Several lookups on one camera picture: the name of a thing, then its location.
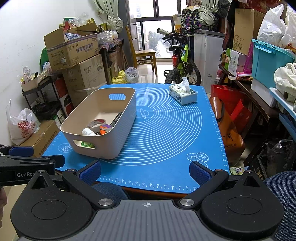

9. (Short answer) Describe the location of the blue silicone baking mat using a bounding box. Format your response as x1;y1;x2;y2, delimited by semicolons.
43;83;230;193

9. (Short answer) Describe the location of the person's leg in jeans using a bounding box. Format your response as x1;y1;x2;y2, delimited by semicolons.
264;171;296;241
92;182;130;200

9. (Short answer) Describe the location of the tall brown cardboard box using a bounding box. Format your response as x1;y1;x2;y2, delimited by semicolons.
232;9;266;55

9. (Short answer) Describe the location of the pale green curtain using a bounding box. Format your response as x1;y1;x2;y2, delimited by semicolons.
94;0;124;35

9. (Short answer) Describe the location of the plastic-wrapped cardboard box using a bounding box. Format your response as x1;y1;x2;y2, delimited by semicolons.
69;81;107;107

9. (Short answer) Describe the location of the beige plastic storage bin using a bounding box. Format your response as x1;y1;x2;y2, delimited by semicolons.
60;87;136;160

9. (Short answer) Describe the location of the red and white appliance box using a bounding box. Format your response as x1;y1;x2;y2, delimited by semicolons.
54;77;75;116

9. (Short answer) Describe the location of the green and white carton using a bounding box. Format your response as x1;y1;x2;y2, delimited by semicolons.
225;48;247;77

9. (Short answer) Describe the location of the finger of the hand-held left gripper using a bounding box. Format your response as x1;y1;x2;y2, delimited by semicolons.
0;154;65;167
0;145;35;158

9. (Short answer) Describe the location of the clear plastic bag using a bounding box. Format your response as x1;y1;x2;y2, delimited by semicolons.
124;67;139;83

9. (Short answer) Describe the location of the white printed tissue box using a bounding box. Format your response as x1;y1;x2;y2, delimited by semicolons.
169;77;198;105

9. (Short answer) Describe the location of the teal plastic storage tub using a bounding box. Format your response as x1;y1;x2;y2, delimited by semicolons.
251;39;296;90

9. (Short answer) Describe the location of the person's right leg in jeans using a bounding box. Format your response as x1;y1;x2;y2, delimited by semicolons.
264;171;296;241

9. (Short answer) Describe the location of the pack of clear plastic bottles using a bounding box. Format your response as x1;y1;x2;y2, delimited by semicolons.
97;30;118;44

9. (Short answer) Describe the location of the blue-printed cardboard box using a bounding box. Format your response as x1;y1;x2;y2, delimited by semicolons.
20;119;62;158

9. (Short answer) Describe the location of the person's left hand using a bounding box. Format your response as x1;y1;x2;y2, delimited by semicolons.
0;186;7;212

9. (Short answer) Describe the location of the shallow open cardboard box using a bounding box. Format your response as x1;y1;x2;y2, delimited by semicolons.
21;72;50;92

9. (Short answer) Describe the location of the black utility cart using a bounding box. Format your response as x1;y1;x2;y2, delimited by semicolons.
22;75;70;121

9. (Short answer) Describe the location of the small red gift bag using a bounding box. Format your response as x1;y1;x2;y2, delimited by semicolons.
230;99;253;135

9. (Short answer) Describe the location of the green bag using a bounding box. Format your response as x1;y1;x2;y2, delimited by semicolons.
40;47;50;70

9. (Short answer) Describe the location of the dark wooden sideboard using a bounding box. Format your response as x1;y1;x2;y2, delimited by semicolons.
218;64;281;139

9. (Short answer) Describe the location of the open printed cardboard box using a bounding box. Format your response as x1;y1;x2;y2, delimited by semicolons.
43;28;100;71

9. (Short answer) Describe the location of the white plastic sack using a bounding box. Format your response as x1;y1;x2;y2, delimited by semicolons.
257;4;296;49

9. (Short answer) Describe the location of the wooden chair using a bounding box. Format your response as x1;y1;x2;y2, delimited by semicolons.
125;25;158;77

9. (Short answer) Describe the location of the white tape roll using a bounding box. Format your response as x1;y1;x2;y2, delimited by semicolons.
87;119;107;129

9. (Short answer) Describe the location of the white chest freezer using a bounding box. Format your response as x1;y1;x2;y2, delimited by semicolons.
194;30;226;94

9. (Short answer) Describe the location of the person's left leg in jeans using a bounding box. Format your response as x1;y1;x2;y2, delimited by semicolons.
92;182;130;200

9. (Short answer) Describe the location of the wide red gift bag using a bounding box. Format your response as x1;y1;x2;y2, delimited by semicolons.
210;85;245;121

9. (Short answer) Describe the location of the white plastic shopping bag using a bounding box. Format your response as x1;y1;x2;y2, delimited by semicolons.
6;99;41;146

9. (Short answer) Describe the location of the black marker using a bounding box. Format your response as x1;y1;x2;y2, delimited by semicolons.
109;112;123;127

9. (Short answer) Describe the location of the black plastic crate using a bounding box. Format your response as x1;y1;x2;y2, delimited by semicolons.
250;138;296;181

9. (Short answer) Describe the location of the black and green bicycle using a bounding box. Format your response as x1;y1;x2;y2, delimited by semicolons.
157;27;202;86

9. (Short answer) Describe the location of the large brown cardboard box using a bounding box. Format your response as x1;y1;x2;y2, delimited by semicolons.
62;54;107;92

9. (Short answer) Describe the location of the orange paper bag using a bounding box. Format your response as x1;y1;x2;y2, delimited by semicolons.
209;96;246;158

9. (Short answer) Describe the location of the yellow plastic jug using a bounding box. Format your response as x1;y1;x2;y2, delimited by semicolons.
112;70;127;84

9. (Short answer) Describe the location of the white crumpled cloth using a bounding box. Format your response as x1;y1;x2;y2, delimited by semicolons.
274;62;296;102

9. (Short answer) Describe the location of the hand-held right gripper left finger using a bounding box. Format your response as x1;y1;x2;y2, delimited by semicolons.
24;160;116;208

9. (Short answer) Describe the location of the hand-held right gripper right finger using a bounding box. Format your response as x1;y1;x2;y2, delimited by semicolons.
177;160;266;207

